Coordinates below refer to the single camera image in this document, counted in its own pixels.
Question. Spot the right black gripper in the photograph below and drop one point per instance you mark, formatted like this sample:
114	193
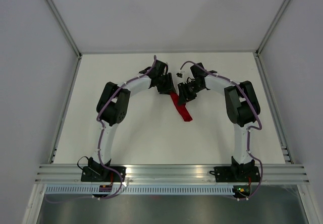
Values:
184	97

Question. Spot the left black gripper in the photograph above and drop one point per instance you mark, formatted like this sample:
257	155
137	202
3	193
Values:
169	86

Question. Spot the red cloth napkin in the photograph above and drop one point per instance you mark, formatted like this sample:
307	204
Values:
181	109

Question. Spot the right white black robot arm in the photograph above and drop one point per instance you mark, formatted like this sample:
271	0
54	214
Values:
242	108

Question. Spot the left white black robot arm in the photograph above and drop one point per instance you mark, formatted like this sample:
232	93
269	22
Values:
112	108

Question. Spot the white slotted cable duct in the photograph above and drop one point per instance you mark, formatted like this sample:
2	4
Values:
144	189

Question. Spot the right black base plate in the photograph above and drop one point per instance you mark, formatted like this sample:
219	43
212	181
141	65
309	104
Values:
224	174

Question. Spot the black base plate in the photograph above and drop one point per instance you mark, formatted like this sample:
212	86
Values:
103	175
224	174

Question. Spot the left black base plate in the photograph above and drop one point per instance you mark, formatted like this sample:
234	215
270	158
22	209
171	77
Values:
103	175

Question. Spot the aluminium mounting rail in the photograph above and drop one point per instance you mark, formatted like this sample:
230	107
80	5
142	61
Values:
154	174

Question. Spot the right aluminium frame post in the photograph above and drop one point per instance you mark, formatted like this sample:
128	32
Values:
274	23

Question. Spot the aluminium frame post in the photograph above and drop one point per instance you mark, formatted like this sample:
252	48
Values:
274	23
63	27

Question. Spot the left aluminium frame post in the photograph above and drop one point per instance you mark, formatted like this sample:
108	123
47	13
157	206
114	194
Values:
63	27

